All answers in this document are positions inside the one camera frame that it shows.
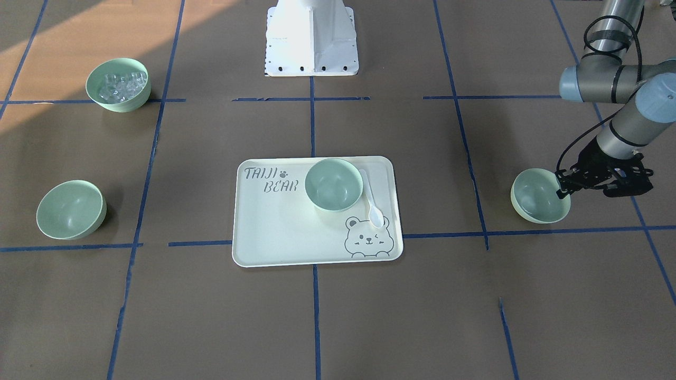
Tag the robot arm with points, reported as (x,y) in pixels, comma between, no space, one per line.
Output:
(612,71)

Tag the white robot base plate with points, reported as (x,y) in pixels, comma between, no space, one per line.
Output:
(310,39)

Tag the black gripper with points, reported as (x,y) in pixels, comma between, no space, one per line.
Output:
(595,160)

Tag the white plastic spoon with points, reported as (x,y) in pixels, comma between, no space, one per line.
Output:
(376,217)

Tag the cream bear tray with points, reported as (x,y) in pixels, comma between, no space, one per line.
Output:
(275,222)

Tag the green bowl with ice cubes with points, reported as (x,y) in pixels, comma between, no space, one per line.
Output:
(121,85)

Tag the green bowl on tray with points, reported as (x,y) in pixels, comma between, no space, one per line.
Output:
(333,185)

